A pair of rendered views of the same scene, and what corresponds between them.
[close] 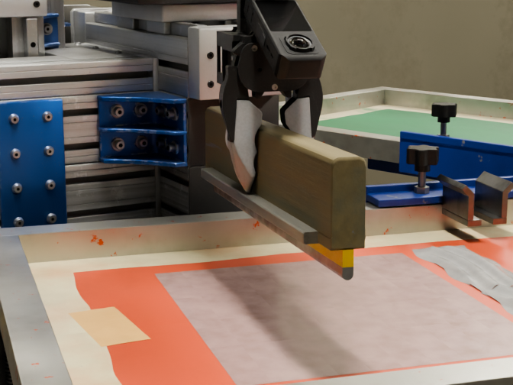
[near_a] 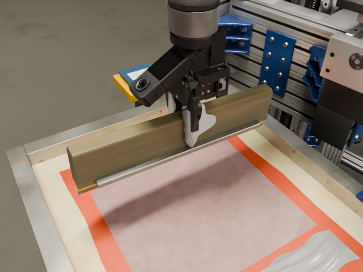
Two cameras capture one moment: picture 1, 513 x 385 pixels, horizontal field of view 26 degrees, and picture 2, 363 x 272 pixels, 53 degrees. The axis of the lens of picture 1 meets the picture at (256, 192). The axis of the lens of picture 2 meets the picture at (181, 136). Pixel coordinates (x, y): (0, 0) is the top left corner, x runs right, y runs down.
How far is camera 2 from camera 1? 108 cm
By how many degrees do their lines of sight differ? 71
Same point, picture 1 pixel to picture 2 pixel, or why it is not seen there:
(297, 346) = (139, 202)
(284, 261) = (268, 176)
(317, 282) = (237, 195)
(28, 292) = (143, 111)
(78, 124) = (300, 54)
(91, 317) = not seen: hidden behind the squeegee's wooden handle
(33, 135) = (278, 50)
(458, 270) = (286, 257)
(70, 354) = not seen: hidden behind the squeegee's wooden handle
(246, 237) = (288, 154)
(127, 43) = not seen: outside the picture
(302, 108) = (187, 115)
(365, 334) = (162, 225)
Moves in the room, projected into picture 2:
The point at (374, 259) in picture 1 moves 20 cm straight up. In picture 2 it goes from (295, 213) to (320, 134)
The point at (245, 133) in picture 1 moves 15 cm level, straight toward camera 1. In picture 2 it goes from (170, 108) to (87, 121)
